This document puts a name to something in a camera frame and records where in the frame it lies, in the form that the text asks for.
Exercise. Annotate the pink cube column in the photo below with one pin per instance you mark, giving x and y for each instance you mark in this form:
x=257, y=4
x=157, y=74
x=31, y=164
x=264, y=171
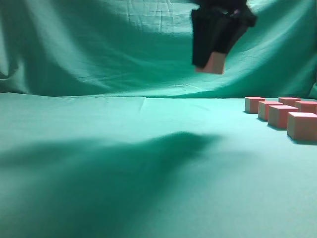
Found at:
x=302, y=126
x=306, y=106
x=252, y=104
x=290, y=101
x=263, y=108
x=278, y=115

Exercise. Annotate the green cloth backdrop and cover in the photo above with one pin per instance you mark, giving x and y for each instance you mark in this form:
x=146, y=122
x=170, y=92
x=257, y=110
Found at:
x=107, y=131

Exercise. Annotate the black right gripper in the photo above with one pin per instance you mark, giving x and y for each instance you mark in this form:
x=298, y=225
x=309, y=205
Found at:
x=206, y=29

